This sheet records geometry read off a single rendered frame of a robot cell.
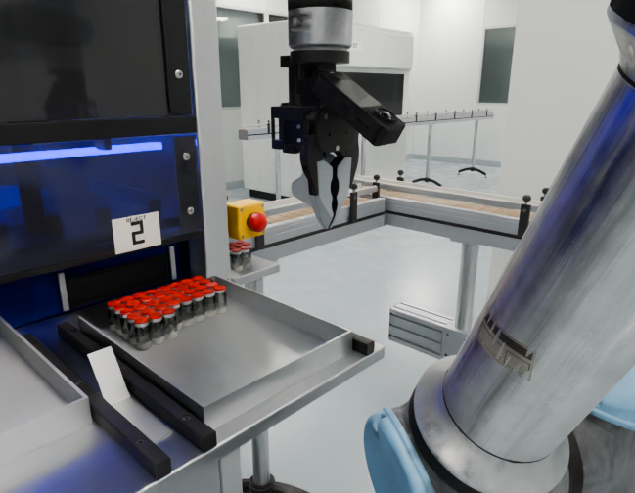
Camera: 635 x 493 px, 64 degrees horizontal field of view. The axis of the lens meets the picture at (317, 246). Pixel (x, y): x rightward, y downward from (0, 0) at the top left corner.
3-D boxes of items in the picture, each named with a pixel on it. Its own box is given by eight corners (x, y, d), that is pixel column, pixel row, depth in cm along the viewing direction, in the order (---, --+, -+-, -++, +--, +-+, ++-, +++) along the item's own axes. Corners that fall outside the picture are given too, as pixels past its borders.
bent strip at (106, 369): (93, 394, 65) (86, 353, 63) (115, 385, 67) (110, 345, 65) (147, 446, 55) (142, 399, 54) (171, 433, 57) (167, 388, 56)
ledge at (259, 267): (197, 271, 114) (196, 263, 114) (241, 257, 123) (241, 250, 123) (234, 287, 105) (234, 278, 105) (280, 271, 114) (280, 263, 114)
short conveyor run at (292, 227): (206, 285, 112) (202, 215, 107) (169, 268, 122) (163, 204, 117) (388, 227, 159) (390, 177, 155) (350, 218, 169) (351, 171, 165)
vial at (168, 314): (160, 336, 79) (158, 310, 78) (173, 332, 81) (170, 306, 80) (167, 341, 78) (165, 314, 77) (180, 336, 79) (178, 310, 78)
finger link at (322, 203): (301, 221, 68) (300, 152, 65) (334, 230, 64) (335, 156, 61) (284, 226, 66) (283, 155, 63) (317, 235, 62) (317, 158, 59)
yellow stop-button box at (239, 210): (218, 234, 108) (216, 201, 106) (245, 228, 113) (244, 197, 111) (241, 242, 103) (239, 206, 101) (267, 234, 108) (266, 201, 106)
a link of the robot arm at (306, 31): (366, 12, 58) (316, 3, 53) (365, 54, 60) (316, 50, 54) (319, 18, 63) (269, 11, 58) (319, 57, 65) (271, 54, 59)
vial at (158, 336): (147, 341, 78) (144, 314, 77) (160, 336, 79) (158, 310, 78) (155, 346, 76) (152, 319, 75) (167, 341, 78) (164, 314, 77)
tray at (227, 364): (81, 336, 80) (78, 317, 79) (217, 291, 98) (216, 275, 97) (204, 433, 57) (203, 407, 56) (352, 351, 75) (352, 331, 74)
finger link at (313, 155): (325, 190, 64) (325, 119, 61) (336, 192, 63) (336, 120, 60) (298, 196, 61) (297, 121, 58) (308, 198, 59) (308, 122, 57)
